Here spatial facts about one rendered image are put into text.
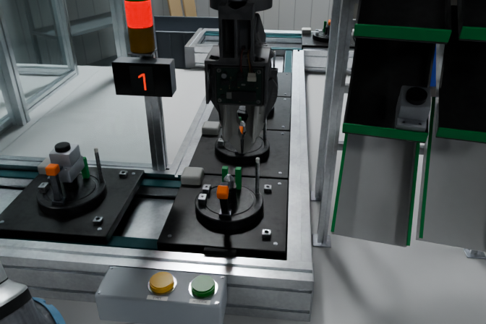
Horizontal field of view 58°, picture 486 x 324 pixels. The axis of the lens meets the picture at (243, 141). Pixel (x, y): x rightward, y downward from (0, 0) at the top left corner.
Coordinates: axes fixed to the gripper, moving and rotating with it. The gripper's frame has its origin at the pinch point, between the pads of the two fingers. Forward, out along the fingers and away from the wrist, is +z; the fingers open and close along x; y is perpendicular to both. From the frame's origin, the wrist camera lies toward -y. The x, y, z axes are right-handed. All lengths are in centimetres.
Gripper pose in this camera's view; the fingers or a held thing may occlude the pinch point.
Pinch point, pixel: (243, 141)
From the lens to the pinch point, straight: 60.6
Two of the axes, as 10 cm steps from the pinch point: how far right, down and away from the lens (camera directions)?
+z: 0.0, 8.8, 4.8
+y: -1.1, 4.7, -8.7
